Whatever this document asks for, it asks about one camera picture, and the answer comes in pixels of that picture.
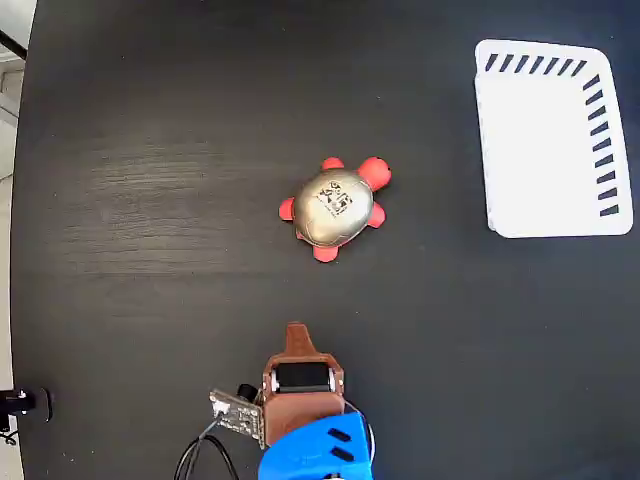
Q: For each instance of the brown gripper with servo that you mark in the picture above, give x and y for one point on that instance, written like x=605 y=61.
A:
x=301 y=416

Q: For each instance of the red turtle toy silver shell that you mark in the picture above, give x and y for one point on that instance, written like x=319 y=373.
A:
x=332 y=205

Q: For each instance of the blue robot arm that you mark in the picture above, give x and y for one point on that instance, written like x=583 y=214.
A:
x=320 y=450

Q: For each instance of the white slotted plastic basket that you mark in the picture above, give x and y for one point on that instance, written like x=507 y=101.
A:
x=540 y=160

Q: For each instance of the black table clamp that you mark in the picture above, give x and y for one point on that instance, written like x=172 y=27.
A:
x=30 y=401

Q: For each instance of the black bar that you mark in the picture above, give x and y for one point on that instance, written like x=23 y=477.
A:
x=12 y=44

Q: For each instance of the bare circuit board camera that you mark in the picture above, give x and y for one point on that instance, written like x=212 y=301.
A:
x=240 y=415

